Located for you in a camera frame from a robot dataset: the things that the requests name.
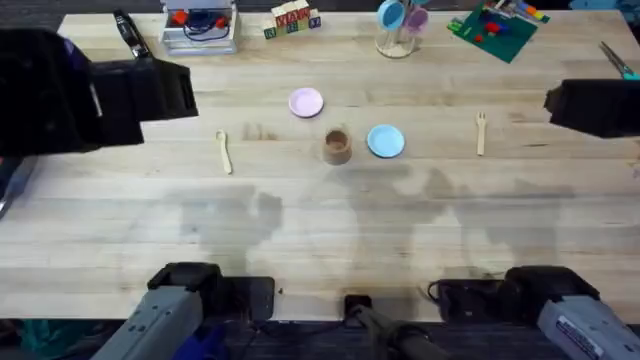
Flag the wooden fork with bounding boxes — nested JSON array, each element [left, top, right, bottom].
[[474, 111, 488, 157]]

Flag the pink plate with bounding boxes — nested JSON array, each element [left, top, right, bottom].
[[288, 87, 325, 119]]

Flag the wooden cup stand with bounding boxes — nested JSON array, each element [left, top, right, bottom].
[[374, 19, 419, 59]]

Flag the brown cup container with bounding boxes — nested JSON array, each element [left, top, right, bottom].
[[322, 124, 353, 166]]

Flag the purple cup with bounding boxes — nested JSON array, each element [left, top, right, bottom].
[[403, 5, 430, 34]]

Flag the blue cup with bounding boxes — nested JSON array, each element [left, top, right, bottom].
[[376, 0, 407, 32]]

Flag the green board with blocks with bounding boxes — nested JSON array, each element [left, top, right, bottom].
[[446, 0, 552, 65]]

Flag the heap of toy blocks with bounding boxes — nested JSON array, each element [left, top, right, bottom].
[[262, 0, 323, 40]]

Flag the clear box with cables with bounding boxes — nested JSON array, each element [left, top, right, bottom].
[[159, 0, 239, 56]]

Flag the blue plate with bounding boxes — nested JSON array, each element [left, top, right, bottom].
[[366, 124, 406, 159]]

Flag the wooden spoon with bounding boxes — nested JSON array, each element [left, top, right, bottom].
[[215, 129, 234, 175]]

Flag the black hand tool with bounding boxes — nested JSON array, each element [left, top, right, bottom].
[[113, 9, 152, 59]]

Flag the teal handled scissors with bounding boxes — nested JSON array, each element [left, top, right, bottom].
[[599, 41, 640, 82]]

